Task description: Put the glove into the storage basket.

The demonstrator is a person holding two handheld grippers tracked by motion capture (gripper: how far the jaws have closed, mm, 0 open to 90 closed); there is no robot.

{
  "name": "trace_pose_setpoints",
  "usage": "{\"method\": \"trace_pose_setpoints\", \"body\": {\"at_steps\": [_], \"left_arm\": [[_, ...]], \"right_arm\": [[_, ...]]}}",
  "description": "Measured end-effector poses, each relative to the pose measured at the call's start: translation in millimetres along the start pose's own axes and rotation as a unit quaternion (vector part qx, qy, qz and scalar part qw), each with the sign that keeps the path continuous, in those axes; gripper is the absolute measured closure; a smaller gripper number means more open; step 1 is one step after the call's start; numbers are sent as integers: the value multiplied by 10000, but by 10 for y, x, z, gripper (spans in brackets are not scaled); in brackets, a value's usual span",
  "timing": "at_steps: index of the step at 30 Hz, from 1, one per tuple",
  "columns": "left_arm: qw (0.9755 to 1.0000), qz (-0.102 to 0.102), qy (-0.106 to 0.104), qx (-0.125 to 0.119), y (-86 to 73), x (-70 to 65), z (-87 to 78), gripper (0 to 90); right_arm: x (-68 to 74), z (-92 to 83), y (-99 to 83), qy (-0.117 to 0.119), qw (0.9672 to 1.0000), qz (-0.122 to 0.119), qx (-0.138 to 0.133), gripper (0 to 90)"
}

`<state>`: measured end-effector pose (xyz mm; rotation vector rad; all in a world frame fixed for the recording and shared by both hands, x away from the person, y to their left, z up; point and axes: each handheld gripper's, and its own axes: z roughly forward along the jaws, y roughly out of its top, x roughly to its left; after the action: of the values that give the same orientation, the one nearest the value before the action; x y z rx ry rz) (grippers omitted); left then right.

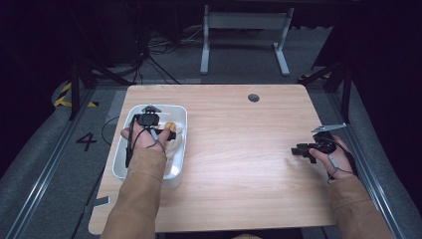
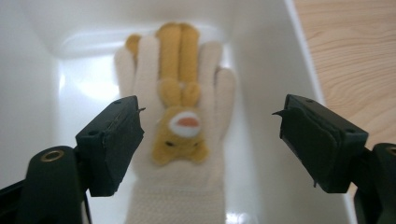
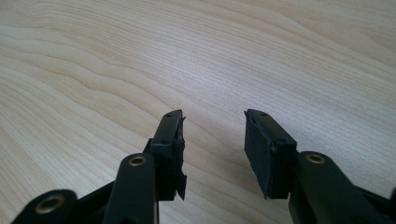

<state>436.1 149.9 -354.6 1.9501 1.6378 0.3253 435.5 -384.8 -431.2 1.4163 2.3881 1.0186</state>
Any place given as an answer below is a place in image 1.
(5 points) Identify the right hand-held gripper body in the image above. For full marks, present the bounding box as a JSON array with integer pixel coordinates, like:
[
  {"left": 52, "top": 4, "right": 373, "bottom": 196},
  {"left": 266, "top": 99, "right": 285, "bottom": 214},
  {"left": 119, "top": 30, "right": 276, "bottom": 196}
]
[{"left": 311, "top": 122, "right": 347, "bottom": 154}]

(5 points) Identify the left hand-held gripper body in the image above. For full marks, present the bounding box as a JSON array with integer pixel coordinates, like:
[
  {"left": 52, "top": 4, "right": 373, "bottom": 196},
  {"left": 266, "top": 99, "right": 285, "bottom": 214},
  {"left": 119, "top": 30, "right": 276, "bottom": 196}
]
[{"left": 133, "top": 104, "right": 162, "bottom": 128}]

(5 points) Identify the white plastic bin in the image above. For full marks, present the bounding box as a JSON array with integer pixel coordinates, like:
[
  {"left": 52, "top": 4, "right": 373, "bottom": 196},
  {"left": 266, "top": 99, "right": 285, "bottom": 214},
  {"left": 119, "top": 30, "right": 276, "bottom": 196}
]
[{"left": 111, "top": 104, "right": 188, "bottom": 189}]

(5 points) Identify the person's left hand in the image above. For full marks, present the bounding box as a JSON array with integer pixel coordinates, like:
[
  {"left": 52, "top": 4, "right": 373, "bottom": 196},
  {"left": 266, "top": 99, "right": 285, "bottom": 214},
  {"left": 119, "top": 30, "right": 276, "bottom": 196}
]
[{"left": 120, "top": 123, "right": 167, "bottom": 154}]

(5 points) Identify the person's right hand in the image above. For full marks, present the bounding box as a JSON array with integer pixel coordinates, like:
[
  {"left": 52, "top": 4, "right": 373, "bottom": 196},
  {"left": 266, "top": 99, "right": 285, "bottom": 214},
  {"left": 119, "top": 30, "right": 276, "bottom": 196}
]
[{"left": 308, "top": 133, "right": 356, "bottom": 182}]

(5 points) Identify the black metal stand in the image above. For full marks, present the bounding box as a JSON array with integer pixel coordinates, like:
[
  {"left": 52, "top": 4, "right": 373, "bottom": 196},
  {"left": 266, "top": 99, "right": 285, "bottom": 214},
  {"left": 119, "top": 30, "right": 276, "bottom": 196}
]
[
  {"left": 305, "top": 59, "right": 353, "bottom": 124},
  {"left": 68, "top": 58, "right": 133, "bottom": 121}
]

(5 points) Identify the yellow and black floor tape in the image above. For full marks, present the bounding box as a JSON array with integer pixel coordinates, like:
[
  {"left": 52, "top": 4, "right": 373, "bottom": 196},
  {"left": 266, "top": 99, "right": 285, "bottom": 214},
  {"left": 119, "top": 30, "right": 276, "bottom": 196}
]
[{"left": 53, "top": 82, "right": 100, "bottom": 109}]

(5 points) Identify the right hand-held gripper cable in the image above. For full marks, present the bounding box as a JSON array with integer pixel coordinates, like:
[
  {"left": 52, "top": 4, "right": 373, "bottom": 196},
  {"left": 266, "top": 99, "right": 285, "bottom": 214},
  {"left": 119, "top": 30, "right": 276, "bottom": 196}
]
[{"left": 326, "top": 135, "right": 359, "bottom": 185}]

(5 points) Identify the hand-held gripper cable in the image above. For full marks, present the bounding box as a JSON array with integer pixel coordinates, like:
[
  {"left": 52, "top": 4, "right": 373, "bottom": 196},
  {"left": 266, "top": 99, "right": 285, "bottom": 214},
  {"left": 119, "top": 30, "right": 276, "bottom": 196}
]
[
  {"left": 124, "top": 114, "right": 167, "bottom": 168},
  {"left": 326, "top": 135, "right": 359, "bottom": 185}
]

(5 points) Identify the left hand-held gripper cable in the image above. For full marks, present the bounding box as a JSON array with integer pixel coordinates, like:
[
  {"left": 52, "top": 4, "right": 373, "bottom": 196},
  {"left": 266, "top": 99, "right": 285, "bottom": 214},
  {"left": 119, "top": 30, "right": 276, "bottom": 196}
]
[{"left": 124, "top": 114, "right": 167, "bottom": 168}]

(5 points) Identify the black cable loop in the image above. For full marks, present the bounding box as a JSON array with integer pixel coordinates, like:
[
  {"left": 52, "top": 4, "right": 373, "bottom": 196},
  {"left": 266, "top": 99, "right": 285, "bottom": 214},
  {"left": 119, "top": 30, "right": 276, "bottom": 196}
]
[{"left": 101, "top": 116, "right": 120, "bottom": 147}]

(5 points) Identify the bundle of floor cables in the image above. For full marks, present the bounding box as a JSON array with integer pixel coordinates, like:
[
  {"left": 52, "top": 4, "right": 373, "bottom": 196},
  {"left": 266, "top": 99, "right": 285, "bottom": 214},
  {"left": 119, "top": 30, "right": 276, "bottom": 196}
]
[{"left": 132, "top": 24, "right": 207, "bottom": 85}]

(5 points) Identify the grey table bracket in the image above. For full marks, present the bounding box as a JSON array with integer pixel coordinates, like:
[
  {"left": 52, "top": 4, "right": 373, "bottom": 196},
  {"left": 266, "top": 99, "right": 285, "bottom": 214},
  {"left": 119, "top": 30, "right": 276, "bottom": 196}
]
[{"left": 83, "top": 196, "right": 111, "bottom": 214}]

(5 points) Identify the white metal desk frame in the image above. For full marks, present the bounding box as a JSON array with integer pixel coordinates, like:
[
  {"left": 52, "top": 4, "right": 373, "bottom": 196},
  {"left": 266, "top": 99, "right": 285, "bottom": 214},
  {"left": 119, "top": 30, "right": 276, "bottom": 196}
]
[{"left": 199, "top": 4, "right": 296, "bottom": 78}]

